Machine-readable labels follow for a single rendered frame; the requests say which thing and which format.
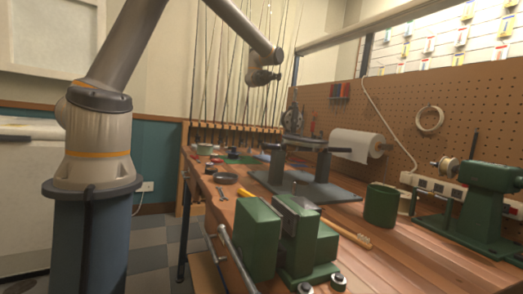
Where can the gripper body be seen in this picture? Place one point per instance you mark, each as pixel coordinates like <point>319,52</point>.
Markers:
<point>267,76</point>

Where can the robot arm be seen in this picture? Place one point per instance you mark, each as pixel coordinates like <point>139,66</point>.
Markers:
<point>98,134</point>

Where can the dark fishing rod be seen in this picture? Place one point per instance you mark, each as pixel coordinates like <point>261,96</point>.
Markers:
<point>247,106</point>
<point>218,69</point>
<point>265,98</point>
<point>240,77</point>
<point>205,61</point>
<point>194,61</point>
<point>278,94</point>

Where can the dark grey spool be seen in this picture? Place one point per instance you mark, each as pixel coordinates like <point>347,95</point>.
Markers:
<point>291,119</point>

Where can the coloured screwdriver set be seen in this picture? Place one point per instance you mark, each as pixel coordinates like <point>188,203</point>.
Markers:
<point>340,90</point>

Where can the small black spool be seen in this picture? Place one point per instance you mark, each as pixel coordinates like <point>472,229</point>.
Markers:
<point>233,153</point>

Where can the grey peg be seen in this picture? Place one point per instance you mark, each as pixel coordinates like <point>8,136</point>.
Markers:
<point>294,188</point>

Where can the wooden rod rack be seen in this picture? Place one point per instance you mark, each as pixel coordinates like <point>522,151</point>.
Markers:
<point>184,163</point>

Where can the dark grey reel stand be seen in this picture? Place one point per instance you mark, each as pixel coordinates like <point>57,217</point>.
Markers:
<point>310,190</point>

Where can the cream line spool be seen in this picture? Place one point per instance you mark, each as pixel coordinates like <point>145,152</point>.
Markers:
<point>448,166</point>

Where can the red hanging tool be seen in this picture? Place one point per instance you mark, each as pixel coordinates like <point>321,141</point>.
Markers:
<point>314,124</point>

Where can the blue flat piece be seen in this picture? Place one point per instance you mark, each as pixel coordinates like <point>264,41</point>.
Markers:
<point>262,157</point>

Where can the green mat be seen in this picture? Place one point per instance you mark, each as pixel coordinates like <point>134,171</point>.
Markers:
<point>247,160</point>

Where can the pale green tin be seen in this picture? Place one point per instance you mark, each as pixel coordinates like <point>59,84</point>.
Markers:
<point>204,149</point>

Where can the red disc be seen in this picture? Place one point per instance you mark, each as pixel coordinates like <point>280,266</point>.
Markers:
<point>217,160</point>

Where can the black disc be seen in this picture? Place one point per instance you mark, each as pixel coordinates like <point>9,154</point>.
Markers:
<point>211,170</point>

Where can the white paper towel roll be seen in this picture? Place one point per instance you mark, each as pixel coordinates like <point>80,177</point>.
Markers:
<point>354,143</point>

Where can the dark grey bowl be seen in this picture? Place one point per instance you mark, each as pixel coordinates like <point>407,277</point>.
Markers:
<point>225,178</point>

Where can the grey roller beam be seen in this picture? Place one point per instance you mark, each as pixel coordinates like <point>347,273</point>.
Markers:
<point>367,26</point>

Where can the yellow block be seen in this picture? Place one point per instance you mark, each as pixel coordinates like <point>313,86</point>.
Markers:
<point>245,192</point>

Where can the grey wrench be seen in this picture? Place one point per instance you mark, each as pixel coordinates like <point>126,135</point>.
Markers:
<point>221,193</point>

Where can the packaged lure card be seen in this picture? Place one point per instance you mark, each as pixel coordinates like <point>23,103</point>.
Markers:
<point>468,10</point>
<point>500,52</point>
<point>506,26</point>
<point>461,36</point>
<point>387,35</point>
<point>405,49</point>
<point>408,29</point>
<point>458,59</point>
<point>425,64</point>
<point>400,68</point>
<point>429,44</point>
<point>510,3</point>

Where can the green bench vise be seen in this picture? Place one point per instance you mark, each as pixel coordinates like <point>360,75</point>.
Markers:
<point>282,241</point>

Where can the green cup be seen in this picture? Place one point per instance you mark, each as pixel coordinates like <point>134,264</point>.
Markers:
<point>381,206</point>

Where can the brown pegboard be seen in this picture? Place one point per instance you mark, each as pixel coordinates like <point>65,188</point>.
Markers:
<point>461,94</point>

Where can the white power strip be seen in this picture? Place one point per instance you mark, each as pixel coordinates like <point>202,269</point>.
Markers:
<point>433,185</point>

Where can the black hanging tool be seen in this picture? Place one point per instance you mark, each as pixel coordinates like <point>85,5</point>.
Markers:
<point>474,143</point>

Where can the white framed window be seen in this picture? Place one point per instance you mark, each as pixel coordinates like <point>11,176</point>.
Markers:
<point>53,36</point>

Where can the green line winder machine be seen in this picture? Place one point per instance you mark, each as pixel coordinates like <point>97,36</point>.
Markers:
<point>482,204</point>

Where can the white chest freezer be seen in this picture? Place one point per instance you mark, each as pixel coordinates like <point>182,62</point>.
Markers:
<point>24,196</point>

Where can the dark grey sidecast reel frame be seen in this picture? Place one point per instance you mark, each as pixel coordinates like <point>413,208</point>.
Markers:
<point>304,142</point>

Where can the white wall outlet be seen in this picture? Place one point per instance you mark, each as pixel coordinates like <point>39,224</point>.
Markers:
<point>145,186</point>

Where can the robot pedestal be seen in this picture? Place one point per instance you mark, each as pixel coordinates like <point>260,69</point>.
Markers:
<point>102,245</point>

